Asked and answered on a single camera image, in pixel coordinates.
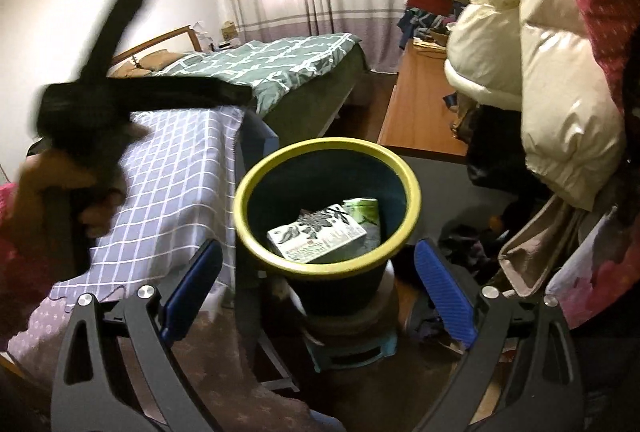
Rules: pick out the long wooden desk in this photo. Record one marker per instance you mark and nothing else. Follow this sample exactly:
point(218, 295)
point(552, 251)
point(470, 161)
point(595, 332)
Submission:
point(420, 107)

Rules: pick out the grey table frame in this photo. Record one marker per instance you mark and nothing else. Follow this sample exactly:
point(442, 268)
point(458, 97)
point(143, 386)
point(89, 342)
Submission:
point(255, 302)

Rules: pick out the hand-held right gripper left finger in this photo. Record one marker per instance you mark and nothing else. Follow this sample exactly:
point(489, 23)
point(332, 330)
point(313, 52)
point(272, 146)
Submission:
point(192, 292)

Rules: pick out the white bottle green label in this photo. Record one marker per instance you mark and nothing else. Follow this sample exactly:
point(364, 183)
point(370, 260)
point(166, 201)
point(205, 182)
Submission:
point(365, 212)

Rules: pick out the person's left hand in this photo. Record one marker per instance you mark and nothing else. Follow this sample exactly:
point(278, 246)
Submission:
point(40, 172)

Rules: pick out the cream down jacket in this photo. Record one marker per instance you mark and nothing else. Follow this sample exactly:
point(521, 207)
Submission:
point(550, 62)

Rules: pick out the small cardboard box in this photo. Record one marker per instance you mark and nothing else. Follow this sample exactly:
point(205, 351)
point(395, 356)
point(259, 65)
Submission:
point(229, 30)

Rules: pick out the teal plastic stool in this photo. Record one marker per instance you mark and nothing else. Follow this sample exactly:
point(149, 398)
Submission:
point(350, 352)

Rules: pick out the yellow-rimmed dark trash bin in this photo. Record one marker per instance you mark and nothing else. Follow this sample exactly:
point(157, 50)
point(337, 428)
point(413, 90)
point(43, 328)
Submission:
point(250, 192)

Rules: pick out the pink floral bag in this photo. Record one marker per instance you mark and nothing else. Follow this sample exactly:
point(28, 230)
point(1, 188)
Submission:
point(605, 277)

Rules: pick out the brown pillow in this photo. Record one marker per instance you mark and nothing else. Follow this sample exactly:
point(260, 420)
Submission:
point(160, 61)
point(125, 71)

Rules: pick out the green patterned duvet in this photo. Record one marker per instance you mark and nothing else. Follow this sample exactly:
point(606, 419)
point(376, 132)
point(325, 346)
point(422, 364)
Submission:
point(280, 62)

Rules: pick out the dark clothes on floor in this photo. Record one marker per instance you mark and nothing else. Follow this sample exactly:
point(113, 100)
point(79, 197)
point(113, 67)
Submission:
point(467, 247)

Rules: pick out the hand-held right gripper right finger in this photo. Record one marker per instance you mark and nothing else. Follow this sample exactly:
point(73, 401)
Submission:
point(445, 297)

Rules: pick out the pile of mixed clothes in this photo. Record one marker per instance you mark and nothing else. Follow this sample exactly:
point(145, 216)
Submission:
point(417, 22)

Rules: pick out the beige bag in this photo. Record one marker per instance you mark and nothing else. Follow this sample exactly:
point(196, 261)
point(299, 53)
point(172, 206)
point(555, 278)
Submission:
point(535, 247)

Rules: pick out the wooden bed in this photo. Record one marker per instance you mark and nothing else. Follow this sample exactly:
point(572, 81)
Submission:
point(340, 82)

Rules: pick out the black bag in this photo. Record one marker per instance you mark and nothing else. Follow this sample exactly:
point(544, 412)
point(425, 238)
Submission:
point(500, 152)

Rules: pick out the grey checked tablecloth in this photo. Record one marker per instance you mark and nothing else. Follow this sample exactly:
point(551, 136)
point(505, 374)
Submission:
point(175, 192)

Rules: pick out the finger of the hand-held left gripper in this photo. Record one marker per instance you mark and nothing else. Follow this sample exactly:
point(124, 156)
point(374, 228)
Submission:
point(190, 93)
point(125, 22)

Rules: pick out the green and white carton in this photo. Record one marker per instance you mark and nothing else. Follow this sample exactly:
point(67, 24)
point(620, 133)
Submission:
point(315, 234)

